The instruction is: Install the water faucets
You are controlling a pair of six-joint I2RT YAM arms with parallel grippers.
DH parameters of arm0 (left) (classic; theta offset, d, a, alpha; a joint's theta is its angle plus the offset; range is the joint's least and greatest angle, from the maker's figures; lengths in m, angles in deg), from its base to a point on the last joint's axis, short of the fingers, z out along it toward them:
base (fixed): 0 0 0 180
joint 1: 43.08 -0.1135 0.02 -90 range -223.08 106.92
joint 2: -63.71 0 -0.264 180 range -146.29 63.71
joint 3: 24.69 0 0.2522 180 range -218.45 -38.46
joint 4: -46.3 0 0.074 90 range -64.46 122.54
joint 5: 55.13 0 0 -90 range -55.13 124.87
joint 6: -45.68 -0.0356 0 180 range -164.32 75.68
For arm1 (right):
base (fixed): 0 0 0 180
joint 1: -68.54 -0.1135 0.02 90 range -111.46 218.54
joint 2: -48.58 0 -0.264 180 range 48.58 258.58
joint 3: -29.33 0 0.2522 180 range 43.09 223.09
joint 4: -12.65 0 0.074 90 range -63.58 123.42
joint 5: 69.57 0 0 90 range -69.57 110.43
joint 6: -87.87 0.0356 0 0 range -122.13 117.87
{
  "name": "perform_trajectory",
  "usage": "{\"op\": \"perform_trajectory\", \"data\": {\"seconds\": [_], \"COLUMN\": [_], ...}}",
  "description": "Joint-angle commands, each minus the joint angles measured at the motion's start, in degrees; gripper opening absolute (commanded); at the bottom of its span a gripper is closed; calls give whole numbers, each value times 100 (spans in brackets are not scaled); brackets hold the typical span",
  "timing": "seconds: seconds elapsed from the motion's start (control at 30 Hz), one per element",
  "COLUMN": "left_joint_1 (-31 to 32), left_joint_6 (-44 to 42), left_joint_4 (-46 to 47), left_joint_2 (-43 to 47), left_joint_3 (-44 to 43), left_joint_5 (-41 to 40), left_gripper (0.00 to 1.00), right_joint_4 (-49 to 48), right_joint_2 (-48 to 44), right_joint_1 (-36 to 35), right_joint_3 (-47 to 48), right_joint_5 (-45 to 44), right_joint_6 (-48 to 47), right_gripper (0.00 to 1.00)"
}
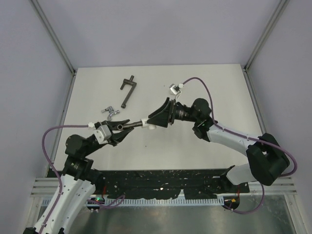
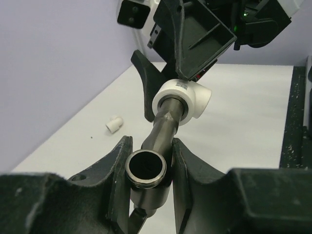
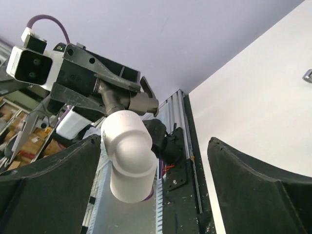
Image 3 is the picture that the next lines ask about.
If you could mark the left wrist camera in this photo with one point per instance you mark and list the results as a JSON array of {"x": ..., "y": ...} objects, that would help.
[{"x": 33, "y": 64}]

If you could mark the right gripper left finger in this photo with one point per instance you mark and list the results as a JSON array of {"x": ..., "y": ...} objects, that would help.
[{"x": 50, "y": 196}]

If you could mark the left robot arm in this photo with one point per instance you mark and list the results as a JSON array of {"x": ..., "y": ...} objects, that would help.
[{"x": 75, "y": 119}]

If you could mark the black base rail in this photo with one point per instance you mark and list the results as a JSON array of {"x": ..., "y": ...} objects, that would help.
[{"x": 186, "y": 205}]

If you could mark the white elbow fitting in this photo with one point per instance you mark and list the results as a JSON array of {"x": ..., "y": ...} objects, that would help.
[{"x": 129, "y": 147}]

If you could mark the white slotted cable duct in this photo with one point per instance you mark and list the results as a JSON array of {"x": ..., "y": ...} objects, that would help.
[{"x": 159, "y": 206}]

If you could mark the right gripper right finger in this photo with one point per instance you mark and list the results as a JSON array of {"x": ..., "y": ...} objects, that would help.
[{"x": 258, "y": 198}]

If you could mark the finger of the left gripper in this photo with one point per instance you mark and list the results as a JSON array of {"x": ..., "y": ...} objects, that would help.
[
  {"x": 103, "y": 68},
  {"x": 65, "y": 95}
]

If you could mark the chrome faucet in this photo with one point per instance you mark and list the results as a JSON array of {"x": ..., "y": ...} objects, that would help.
[{"x": 307, "y": 77}]

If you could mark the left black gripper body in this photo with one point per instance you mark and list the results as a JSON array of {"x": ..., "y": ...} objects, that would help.
[{"x": 78, "y": 79}]

